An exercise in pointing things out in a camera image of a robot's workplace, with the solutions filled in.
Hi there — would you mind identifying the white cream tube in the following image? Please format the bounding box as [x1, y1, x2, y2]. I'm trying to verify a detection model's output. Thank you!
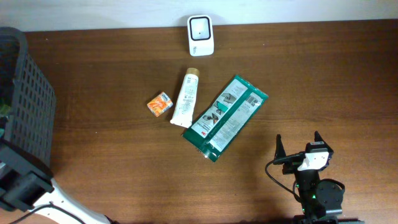
[170, 68, 200, 128]

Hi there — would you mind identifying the small orange packet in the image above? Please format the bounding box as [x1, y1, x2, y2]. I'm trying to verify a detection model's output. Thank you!
[147, 91, 173, 117]

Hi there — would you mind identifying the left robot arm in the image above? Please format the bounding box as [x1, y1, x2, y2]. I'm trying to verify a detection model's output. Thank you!
[1, 139, 114, 224]

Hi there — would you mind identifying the grey plastic mesh basket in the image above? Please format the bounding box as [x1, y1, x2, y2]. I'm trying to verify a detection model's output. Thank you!
[1, 27, 57, 166]

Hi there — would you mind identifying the white barcode scanner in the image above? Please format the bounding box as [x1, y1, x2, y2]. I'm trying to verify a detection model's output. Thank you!
[187, 15, 215, 57]

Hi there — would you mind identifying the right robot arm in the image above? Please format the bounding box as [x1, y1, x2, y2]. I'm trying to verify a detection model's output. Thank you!
[272, 131, 345, 223]

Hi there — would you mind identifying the green wipes packet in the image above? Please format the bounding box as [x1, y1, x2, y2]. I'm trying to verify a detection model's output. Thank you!
[182, 75, 269, 162]

